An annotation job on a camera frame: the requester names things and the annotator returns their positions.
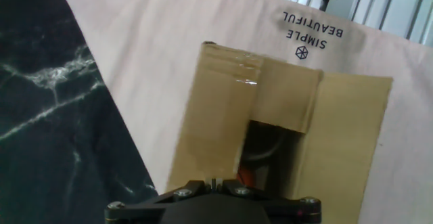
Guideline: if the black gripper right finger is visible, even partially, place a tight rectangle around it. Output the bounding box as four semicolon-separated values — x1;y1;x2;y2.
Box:
216;178;322;224

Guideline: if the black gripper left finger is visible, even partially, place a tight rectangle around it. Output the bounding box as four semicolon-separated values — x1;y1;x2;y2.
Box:
104;178;214;224

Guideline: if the brown cardboard box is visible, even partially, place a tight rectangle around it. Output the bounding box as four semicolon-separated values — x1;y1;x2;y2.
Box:
164;41;394;224

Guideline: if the small orange basketball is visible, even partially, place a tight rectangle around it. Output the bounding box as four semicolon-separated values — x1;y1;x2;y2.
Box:
236;168;254;187

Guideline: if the marble pattern tablecloth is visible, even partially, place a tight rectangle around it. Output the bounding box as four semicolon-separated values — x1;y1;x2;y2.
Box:
0;0;433;224

